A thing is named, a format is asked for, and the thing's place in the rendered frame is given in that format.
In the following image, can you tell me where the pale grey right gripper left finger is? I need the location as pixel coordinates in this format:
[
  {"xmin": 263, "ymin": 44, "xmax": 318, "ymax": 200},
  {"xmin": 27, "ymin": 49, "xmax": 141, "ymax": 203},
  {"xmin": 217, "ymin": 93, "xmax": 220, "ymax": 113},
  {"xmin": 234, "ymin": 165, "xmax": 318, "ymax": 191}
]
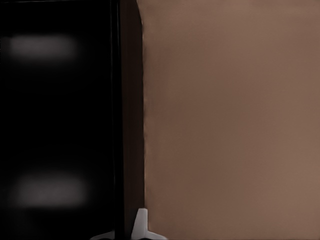
[{"xmin": 89, "ymin": 230, "xmax": 115, "ymax": 240}]

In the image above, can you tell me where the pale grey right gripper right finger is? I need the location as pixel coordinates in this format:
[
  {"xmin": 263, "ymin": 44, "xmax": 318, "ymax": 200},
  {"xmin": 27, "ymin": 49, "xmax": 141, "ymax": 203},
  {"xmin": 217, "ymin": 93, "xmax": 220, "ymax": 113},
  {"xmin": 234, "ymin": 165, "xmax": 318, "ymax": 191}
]
[{"xmin": 124, "ymin": 207, "xmax": 169, "ymax": 240}]

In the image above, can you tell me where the black storage box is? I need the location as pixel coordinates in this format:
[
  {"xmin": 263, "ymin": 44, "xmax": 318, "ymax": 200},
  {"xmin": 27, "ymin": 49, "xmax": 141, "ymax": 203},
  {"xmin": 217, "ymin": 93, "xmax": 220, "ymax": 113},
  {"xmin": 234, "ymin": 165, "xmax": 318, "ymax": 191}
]
[{"xmin": 0, "ymin": 0, "xmax": 146, "ymax": 240}]

